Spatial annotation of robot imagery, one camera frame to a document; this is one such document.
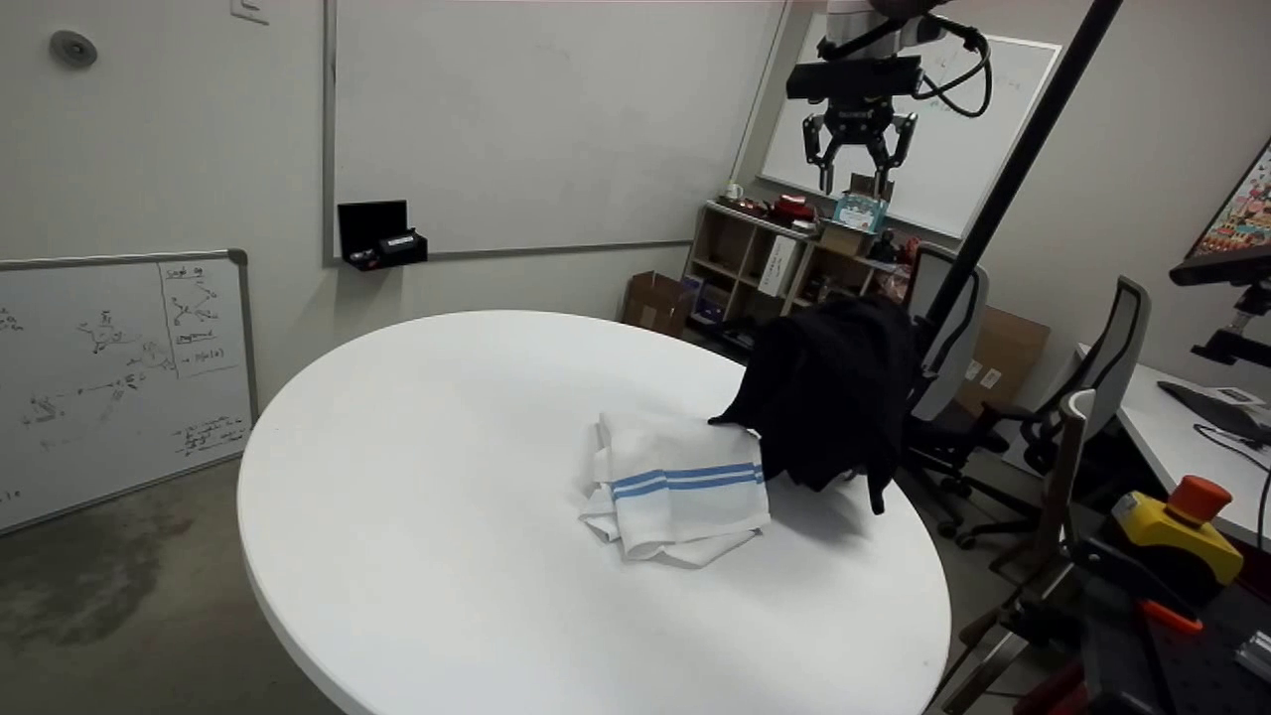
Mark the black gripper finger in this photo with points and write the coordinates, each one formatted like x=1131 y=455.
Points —
x=822 y=150
x=898 y=150

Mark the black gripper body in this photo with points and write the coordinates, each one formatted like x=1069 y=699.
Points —
x=861 y=116

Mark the black cloth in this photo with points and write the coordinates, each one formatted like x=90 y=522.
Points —
x=828 y=384

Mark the black clamp-on pole arm stand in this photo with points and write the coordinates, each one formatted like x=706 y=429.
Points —
x=1018 y=161

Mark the red shelf object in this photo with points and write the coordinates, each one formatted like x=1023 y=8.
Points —
x=795 y=206

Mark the white blue striped cloth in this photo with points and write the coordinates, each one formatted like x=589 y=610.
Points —
x=679 y=488

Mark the tilted blank whiteboard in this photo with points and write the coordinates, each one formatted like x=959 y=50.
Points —
x=957 y=171

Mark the teal picture box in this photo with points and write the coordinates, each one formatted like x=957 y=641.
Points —
x=861 y=214

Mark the wooden shelf unit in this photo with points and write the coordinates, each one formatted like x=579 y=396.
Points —
x=740 y=250

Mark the black mesh office chair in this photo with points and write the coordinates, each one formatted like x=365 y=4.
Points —
x=957 y=343

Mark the small cardboard box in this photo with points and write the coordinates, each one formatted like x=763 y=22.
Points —
x=652 y=304

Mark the large cardboard box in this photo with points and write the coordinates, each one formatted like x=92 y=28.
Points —
x=1015 y=349

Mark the grey mesh office chair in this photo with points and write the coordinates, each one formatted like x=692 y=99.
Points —
x=1122 y=343

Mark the computer monitor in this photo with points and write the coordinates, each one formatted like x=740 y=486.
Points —
x=1237 y=220

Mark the grey metal stand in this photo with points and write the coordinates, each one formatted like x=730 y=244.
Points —
x=1076 y=451

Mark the black monitor stand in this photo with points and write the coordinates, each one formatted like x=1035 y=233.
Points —
x=1247 y=345

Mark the black keyboard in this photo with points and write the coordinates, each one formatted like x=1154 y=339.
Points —
x=1219 y=408

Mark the black marker holder box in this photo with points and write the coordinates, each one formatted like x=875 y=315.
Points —
x=381 y=233

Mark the yellow emergency stop red button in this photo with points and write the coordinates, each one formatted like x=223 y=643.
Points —
x=1187 y=541

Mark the metal framed scribbled whiteboard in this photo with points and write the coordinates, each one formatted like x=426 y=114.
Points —
x=105 y=384

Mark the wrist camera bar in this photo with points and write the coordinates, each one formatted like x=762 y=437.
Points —
x=855 y=75

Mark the large blank wall whiteboard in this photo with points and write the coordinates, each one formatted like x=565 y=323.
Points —
x=529 y=120

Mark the round grey wall device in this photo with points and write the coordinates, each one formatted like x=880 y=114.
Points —
x=74 y=50

